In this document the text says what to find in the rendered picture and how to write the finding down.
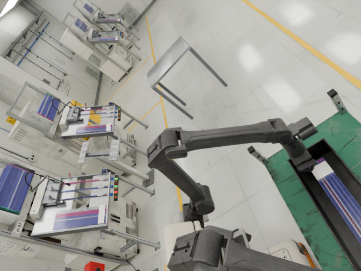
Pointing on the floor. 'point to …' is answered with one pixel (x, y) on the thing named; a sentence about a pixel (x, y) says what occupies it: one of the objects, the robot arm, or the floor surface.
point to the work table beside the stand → (154, 74)
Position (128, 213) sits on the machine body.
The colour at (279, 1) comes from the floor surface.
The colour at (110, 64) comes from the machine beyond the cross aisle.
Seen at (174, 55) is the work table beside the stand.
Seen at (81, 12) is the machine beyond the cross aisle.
